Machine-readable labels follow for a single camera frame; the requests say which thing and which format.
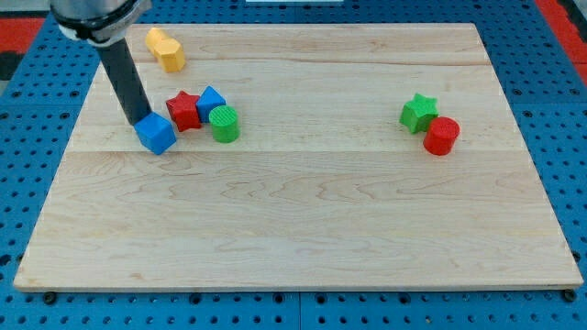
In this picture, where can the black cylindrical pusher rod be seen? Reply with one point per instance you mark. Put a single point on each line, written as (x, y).
(121, 70)

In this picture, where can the blue cube block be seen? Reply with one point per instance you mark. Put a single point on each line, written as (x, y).
(155, 133)

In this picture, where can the red star block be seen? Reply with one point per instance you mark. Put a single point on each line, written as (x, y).
(183, 111)

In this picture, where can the green star block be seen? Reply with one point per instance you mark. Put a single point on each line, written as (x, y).
(418, 113)

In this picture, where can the yellow rounded block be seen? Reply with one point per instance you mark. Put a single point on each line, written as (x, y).
(154, 36)

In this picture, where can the yellow hexagon block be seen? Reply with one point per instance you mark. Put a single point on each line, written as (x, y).
(170, 55)

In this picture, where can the blue pentagon block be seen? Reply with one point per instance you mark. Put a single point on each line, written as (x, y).
(209, 99)

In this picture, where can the green cylinder block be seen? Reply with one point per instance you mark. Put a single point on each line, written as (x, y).
(224, 123)

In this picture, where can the wooden board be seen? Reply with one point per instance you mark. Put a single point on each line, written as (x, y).
(324, 190)

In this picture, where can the red cylinder block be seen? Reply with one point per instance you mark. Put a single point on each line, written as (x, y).
(441, 136)

